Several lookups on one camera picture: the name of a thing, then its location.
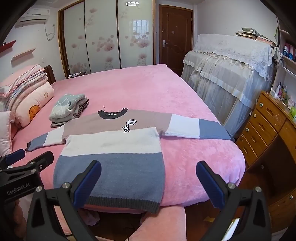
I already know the striped folded garment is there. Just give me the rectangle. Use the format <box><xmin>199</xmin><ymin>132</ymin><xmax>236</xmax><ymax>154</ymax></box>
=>
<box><xmin>50</xmin><ymin>97</ymin><xmax>90</xmax><ymax>128</ymax></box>

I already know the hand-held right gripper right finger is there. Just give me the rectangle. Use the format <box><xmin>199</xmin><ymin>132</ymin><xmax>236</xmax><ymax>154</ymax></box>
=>
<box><xmin>196</xmin><ymin>161</ymin><xmax>271</xmax><ymax>241</ymax></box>

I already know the pink cartoon pillow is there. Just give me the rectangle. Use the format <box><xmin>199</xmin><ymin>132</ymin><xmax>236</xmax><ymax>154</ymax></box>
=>
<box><xmin>9</xmin><ymin>81</ymin><xmax>55</xmax><ymax>128</ymax></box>

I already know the floral sliding-door wardrobe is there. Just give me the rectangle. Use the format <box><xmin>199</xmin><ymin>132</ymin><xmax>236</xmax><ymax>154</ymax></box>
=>
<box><xmin>58</xmin><ymin>0</ymin><xmax>155</xmax><ymax>78</ymax></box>

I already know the bed with pink blanket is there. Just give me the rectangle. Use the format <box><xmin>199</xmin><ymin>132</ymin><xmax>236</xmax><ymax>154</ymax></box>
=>
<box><xmin>9</xmin><ymin>64</ymin><xmax>246</xmax><ymax>210</ymax></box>

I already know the brown wooden door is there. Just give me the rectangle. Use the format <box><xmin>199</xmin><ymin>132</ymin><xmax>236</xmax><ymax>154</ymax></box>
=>
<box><xmin>159</xmin><ymin>5</ymin><xmax>193</xmax><ymax>77</ymax></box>

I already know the folded striped frilled blanket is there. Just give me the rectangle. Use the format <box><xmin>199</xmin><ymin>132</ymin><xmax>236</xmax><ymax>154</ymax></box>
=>
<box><xmin>0</xmin><ymin>64</ymin><xmax>49</xmax><ymax>112</ymax></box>

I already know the light wooden wall shelf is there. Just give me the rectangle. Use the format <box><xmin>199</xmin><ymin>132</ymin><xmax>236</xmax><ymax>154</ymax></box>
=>
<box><xmin>11</xmin><ymin>48</ymin><xmax>36</xmax><ymax>62</ymax></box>

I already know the wooden desk with drawers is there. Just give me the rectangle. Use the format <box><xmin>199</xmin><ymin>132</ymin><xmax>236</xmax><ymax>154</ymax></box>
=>
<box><xmin>235</xmin><ymin>91</ymin><xmax>296</xmax><ymax>234</ymax></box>

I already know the dark wooden headboard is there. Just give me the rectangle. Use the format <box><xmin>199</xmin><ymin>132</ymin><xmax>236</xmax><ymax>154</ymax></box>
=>
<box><xmin>43</xmin><ymin>65</ymin><xmax>56</xmax><ymax>85</ymax></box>

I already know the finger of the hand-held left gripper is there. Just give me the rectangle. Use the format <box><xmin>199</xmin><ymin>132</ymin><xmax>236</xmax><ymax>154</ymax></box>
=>
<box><xmin>27</xmin><ymin>151</ymin><xmax>54</xmax><ymax>174</ymax></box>
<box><xmin>0</xmin><ymin>149</ymin><xmax>25</xmax><ymax>171</ymax></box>

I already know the white air conditioner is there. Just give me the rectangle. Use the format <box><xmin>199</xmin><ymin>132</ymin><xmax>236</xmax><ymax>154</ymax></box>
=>
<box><xmin>18</xmin><ymin>8</ymin><xmax>51</xmax><ymax>24</ymax></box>

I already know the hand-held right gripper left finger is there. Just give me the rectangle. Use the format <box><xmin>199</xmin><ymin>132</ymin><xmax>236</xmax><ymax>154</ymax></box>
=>
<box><xmin>26</xmin><ymin>160</ymin><xmax>102</xmax><ymax>241</ymax></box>

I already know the colour-block knit sweater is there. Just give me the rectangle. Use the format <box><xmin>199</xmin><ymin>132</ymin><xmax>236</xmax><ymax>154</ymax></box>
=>
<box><xmin>25</xmin><ymin>108</ymin><xmax>235</xmax><ymax>214</ymax></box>

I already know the cluster of small bottles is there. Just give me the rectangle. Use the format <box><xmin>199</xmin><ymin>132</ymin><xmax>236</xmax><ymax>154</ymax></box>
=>
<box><xmin>270</xmin><ymin>81</ymin><xmax>296</xmax><ymax>116</ymax></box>

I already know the white bookshelf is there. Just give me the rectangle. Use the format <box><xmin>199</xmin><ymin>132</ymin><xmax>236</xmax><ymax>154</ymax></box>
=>
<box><xmin>276</xmin><ymin>17</ymin><xmax>296</xmax><ymax>78</ymax></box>

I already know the lace-covered piano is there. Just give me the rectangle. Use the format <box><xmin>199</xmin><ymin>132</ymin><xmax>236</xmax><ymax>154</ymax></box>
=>
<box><xmin>181</xmin><ymin>34</ymin><xmax>280</xmax><ymax>137</ymax></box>

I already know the white power cord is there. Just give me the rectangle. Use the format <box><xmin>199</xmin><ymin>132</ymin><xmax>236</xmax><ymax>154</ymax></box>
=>
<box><xmin>46</xmin><ymin>23</ymin><xmax>56</xmax><ymax>41</ymax></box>

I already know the stack of books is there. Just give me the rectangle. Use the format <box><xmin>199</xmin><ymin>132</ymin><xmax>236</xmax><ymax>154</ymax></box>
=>
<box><xmin>235</xmin><ymin>27</ymin><xmax>277</xmax><ymax>45</ymax></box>

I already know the row of colourful books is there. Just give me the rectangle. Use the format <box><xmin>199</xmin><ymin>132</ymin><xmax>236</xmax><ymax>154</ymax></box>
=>
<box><xmin>283</xmin><ymin>42</ymin><xmax>296</xmax><ymax>62</ymax></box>

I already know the red wall shelf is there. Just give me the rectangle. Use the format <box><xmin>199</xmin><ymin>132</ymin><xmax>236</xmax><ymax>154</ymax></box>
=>
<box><xmin>0</xmin><ymin>40</ymin><xmax>16</xmax><ymax>53</ymax></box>

